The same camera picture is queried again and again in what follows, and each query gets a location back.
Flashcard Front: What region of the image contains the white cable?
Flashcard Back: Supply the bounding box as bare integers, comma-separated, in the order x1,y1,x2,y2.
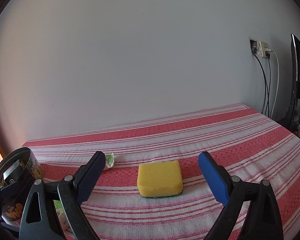
270,49,280,119

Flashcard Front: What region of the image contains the black cable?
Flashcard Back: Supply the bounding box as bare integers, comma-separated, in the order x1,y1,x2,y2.
252,51,272,117

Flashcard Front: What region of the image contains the red white candy wrapper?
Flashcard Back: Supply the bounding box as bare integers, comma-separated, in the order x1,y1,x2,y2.
104,153,115,170

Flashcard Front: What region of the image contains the green white tissue pack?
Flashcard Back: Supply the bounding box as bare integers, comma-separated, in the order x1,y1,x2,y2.
53,200,69,231

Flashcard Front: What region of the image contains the wall power socket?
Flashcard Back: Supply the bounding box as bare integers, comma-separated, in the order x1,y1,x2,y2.
249,38,272,59

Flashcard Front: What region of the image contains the black monitor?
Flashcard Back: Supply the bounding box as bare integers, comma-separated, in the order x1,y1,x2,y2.
286,34,300,128

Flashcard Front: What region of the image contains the round metal tin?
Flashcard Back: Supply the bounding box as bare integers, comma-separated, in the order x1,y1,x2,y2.
0,147,44,226

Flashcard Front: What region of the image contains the red striped tablecloth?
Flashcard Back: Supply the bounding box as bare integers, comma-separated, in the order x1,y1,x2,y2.
26,103,300,239

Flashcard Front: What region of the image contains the black box with red emblem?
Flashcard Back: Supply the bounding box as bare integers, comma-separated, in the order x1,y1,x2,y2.
3,160,25,185

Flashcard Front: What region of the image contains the yellow sponge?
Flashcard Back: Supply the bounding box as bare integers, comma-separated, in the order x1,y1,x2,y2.
137,160,183,198

